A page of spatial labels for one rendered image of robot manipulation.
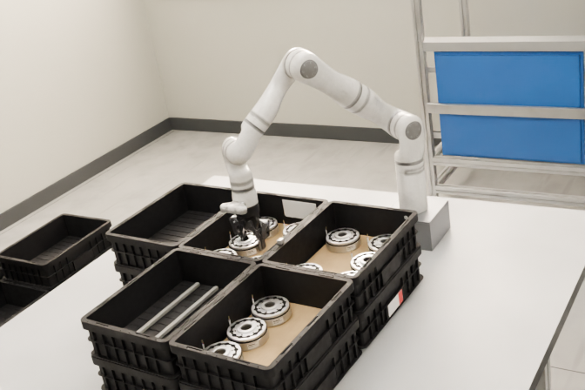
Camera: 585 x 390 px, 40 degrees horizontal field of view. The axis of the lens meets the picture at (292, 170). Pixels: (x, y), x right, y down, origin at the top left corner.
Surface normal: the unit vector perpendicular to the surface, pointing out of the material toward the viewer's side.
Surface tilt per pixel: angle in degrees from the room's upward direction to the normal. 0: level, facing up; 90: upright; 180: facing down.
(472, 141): 90
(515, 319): 0
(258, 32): 90
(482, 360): 0
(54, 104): 90
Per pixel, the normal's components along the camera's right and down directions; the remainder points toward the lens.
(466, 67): -0.50, 0.40
